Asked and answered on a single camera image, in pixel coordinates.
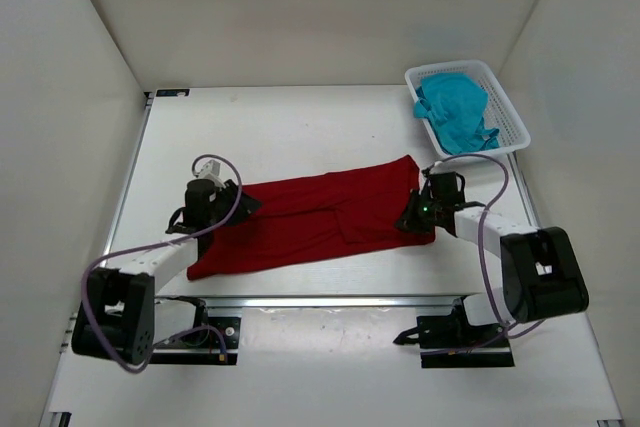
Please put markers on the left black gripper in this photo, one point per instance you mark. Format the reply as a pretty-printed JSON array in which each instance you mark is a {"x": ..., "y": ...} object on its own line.
[{"x": 233, "y": 198}]

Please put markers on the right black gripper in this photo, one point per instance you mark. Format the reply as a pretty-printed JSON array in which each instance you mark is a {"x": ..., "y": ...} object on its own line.
[{"x": 416, "y": 211}]

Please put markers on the red t shirt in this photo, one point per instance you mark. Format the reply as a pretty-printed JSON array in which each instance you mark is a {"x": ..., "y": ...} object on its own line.
[{"x": 317, "y": 218}]

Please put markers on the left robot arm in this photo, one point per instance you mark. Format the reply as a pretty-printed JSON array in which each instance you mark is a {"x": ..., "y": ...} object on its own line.
[{"x": 116, "y": 318}]

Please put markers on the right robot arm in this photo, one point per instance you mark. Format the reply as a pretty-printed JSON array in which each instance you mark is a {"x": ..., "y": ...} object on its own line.
[{"x": 540, "y": 275}]

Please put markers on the white plastic basket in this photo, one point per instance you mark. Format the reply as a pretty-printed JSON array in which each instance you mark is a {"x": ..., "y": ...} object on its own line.
[{"x": 500, "y": 112}]

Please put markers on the teal t shirt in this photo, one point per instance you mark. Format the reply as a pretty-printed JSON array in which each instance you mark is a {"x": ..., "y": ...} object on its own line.
[{"x": 454, "y": 106}]

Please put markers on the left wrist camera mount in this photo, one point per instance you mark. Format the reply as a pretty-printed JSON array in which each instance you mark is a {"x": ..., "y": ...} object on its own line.
[{"x": 210, "y": 170}]

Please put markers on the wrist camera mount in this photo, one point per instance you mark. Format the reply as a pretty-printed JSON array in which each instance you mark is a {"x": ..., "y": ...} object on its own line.
[
  {"x": 431, "y": 167},
  {"x": 210, "y": 170}
]

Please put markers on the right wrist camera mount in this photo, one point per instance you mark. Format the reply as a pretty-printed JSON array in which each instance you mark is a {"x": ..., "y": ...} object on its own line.
[{"x": 431, "y": 167}]

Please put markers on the aluminium front rail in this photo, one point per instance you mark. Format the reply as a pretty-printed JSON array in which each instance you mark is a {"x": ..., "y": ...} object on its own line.
[{"x": 341, "y": 301}]

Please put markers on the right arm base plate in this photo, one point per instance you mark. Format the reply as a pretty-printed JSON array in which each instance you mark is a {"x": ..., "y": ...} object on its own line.
[{"x": 450, "y": 342}]

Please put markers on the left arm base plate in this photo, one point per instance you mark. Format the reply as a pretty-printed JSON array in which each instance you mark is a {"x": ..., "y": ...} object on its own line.
[{"x": 191, "y": 331}]

